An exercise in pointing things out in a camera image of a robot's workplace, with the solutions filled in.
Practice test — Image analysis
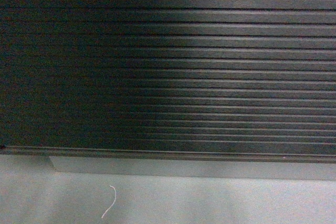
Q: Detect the white string on floor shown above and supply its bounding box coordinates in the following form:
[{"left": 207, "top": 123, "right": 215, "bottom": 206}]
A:
[{"left": 101, "top": 185, "right": 117, "bottom": 219}]

